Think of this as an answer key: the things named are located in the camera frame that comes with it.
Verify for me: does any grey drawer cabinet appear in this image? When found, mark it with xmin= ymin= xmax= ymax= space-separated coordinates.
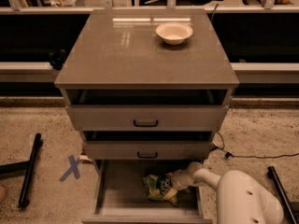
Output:
xmin=54 ymin=8 xmax=240 ymax=224

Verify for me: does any black stand leg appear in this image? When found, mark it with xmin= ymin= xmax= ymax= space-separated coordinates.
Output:
xmin=0 ymin=133 xmax=43 ymax=209
xmin=267 ymin=166 xmax=299 ymax=224

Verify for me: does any black stand leg right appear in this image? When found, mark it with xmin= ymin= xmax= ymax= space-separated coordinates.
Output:
xmin=267 ymin=166 xmax=299 ymax=224

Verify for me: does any black middle drawer handle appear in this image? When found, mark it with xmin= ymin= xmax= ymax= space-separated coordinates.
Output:
xmin=136 ymin=151 xmax=158 ymax=159

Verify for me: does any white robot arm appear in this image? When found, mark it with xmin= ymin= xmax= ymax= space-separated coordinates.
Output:
xmin=170 ymin=161 xmax=284 ymax=224

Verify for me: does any black top drawer handle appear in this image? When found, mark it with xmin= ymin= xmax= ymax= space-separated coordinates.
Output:
xmin=133 ymin=119 xmax=159 ymax=128

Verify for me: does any white paper bowl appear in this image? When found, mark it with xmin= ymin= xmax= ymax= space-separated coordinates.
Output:
xmin=155 ymin=22 xmax=193 ymax=45

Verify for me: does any top grey drawer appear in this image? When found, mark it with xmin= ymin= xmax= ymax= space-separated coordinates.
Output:
xmin=66 ymin=90 xmax=228 ymax=132

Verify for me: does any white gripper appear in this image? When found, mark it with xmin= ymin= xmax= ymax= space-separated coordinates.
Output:
xmin=164 ymin=170 xmax=194 ymax=201

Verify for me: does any blue tape cross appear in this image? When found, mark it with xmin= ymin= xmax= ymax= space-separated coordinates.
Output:
xmin=59 ymin=155 xmax=81 ymax=182

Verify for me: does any black stand leg left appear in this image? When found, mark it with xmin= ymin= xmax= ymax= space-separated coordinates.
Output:
xmin=0 ymin=133 xmax=43 ymax=209

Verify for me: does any black drawer handle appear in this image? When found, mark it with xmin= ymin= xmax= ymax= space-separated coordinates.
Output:
xmin=133 ymin=119 xmax=159 ymax=128
xmin=136 ymin=151 xmax=158 ymax=159

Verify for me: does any black floor cable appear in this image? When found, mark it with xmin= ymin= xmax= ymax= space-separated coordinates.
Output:
xmin=210 ymin=131 xmax=299 ymax=160

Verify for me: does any grey drawer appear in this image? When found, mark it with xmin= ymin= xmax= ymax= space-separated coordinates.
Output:
xmin=82 ymin=160 xmax=213 ymax=224
xmin=66 ymin=90 xmax=228 ymax=132
xmin=83 ymin=131 xmax=212 ymax=160

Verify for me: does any middle grey drawer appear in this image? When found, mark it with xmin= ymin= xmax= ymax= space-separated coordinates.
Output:
xmin=83 ymin=131 xmax=212 ymax=160

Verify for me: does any green rice chip bag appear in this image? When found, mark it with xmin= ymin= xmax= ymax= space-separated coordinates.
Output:
xmin=143 ymin=173 xmax=178 ymax=206

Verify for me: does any black clamp on rail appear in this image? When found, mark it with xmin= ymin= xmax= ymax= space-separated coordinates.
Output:
xmin=49 ymin=49 xmax=65 ymax=70

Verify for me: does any bottom grey drawer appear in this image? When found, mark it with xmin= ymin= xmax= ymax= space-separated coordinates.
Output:
xmin=82 ymin=160 xmax=213 ymax=224

